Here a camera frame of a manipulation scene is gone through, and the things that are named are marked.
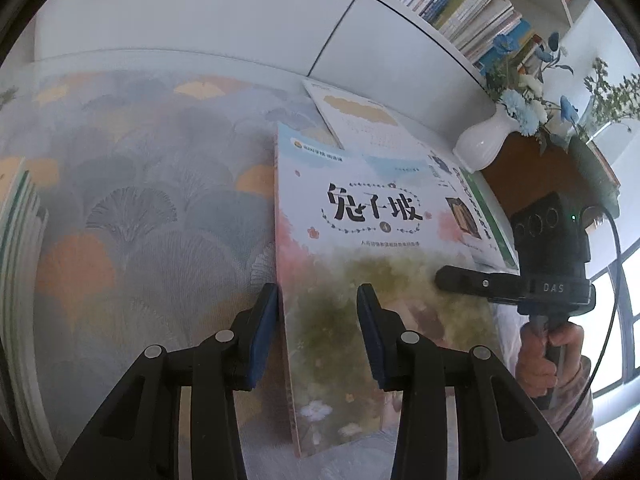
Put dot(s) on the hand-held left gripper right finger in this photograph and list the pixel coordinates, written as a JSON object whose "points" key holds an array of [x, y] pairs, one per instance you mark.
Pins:
{"points": [[372, 345]]}

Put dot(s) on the person's right hand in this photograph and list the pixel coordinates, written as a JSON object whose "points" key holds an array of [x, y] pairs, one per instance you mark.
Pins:
{"points": [[527, 360]]}

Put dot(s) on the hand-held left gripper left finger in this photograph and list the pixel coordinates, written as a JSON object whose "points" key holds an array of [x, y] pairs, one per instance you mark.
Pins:
{"points": [[262, 340]]}

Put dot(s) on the white vase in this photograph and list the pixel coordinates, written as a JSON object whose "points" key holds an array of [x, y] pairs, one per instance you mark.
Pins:
{"points": [[480, 145]]}

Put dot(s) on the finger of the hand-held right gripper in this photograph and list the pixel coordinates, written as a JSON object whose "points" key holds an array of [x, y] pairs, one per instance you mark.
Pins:
{"points": [[480, 284]]}

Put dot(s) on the bright window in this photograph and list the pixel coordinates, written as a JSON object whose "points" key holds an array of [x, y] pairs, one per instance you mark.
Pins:
{"points": [[625, 360]]}

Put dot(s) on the green potted plant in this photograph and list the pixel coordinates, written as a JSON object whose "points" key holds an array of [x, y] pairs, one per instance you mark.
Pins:
{"points": [[595, 165]]}

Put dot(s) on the green bordered book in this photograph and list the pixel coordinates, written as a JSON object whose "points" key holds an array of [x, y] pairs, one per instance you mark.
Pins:
{"points": [[470, 210]]}

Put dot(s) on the pastel floral book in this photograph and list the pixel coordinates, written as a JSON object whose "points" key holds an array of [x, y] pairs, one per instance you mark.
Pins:
{"points": [[350, 260]]}

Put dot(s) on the row of pale shelved books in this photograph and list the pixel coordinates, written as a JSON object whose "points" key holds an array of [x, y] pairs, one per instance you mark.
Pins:
{"points": [[450, 0]]}

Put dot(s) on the blue artificial flowers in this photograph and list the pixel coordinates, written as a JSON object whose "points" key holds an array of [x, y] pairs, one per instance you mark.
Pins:
{"points": [[520, 105]]}

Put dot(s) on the stack of thin books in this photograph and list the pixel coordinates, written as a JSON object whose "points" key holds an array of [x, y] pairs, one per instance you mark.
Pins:
{"points": [[20, 260]]}

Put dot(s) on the brown wooden stand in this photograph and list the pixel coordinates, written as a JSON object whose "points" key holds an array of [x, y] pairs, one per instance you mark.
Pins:
{"points": [[530, 175]]}

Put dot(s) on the person's right forearm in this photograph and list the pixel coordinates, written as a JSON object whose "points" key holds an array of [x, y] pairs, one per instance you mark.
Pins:
{"points": [[575, 425]]}

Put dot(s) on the white book with tan band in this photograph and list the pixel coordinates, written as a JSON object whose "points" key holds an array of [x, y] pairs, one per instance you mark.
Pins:
{"points": [[360, 120]]}

